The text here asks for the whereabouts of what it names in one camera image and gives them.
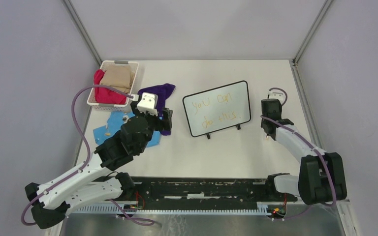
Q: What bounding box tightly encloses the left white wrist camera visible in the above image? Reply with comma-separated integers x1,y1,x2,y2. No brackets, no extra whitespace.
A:
136,92,158,116

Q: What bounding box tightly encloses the blue patterned cloth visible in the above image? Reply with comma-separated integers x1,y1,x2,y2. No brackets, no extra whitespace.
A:
93,111,163,149

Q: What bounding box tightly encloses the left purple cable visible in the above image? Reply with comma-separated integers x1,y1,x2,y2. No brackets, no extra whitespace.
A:
21,85,156,226

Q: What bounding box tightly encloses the red cloth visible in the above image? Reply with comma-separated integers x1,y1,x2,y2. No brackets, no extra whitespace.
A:
94,69,127,105

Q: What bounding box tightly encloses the beige cloth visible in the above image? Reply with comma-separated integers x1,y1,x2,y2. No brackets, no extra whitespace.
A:
100,65,135,93

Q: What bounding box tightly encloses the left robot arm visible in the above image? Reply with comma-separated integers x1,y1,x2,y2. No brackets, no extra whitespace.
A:
21,108,173,229

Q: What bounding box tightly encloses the purple cloth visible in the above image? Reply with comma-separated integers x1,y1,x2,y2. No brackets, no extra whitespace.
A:
132,83,176,136

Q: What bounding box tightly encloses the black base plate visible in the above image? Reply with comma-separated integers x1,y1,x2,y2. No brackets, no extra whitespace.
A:
116,177,298,210

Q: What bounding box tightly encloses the black framed whiteboard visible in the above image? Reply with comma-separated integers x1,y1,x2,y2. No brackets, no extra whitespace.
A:
182,80,252,139

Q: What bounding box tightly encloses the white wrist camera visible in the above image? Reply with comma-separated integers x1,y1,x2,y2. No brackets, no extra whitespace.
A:
136,92,158,116
268,92,285,101

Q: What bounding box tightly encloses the white slotted cable duct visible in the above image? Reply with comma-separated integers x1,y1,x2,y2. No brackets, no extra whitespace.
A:
73,203,271,216

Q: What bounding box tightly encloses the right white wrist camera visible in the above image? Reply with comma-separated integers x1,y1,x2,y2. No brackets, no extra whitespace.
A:
268,92,285,101

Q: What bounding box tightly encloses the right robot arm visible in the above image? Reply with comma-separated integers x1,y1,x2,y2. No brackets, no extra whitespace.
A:
261,98,347,205

